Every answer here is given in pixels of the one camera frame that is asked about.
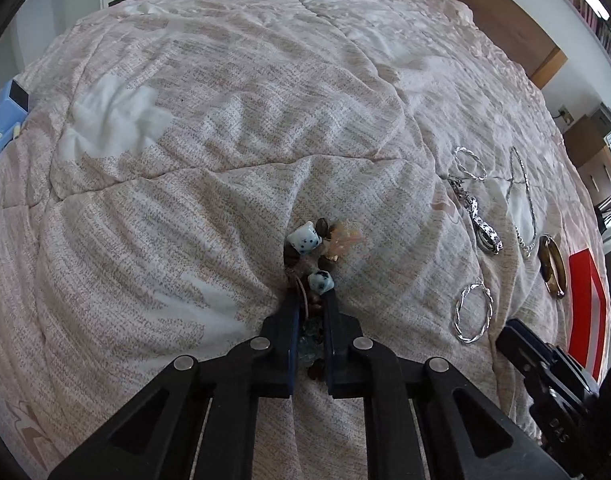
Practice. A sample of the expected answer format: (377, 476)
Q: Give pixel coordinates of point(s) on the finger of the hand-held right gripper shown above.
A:
(520, 342)

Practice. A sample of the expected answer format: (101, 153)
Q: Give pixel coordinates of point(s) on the amber bangle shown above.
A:
(558, 265)

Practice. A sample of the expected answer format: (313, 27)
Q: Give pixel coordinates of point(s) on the dark chair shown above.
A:
(610, 220)

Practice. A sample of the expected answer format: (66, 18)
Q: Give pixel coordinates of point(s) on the pink patterned bedspread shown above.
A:
(265, 125)

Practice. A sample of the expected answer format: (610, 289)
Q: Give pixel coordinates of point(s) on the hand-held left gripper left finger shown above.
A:
(294, 360)

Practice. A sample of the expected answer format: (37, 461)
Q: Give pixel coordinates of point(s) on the wooden cabinet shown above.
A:
(588, 155)

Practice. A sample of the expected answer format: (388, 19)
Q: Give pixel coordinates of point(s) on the bookshelf with books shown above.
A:
(593, 2)

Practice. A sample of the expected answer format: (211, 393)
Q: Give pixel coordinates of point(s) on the blue device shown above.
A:
(2, 115)

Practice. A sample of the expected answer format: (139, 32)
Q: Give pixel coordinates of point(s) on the wall socket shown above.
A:
(566, 114)

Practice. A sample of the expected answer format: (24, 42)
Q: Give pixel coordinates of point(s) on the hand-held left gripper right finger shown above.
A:
(330, 360)

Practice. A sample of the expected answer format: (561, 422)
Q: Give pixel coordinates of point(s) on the red jewelry box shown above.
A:
(583, 305)

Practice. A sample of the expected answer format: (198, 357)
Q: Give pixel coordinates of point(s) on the silver twisted hoop earring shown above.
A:
(469, 164)
(459, 310)

